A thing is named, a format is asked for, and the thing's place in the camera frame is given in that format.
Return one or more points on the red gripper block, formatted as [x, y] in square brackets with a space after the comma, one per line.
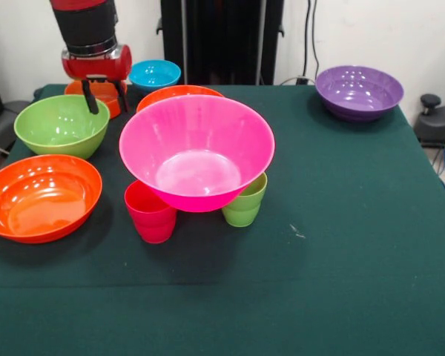
[96, 68]

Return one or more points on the small blue bowl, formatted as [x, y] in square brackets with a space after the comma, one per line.
[155, 76]

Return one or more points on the wide orange bowl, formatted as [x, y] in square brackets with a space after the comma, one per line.
[41, 204]
[163, 94]

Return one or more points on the green bowl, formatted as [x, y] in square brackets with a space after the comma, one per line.
[59, 130]

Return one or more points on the large pink bowl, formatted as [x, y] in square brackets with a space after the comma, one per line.
[196, 148]

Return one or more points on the crimson red cup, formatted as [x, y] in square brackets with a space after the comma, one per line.
[152, 222]

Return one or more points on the green cup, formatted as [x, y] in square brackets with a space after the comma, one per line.
[244, 211]

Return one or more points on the purple bowl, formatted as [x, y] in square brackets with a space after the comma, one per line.
[359, 92]

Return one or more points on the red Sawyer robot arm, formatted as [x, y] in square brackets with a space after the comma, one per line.
[85, 22]

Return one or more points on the small deep orange bowl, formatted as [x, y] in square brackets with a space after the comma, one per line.
[105, 92]

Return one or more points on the dark green tablecloth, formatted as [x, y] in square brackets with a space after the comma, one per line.
[222, 296]

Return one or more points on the black round knob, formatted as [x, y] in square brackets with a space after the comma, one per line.
[430, 100]

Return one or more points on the grey pedestal leg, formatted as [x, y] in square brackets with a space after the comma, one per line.
[437, 126]
[0, 133]

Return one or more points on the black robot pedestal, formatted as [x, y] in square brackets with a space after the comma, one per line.
[215, 37]

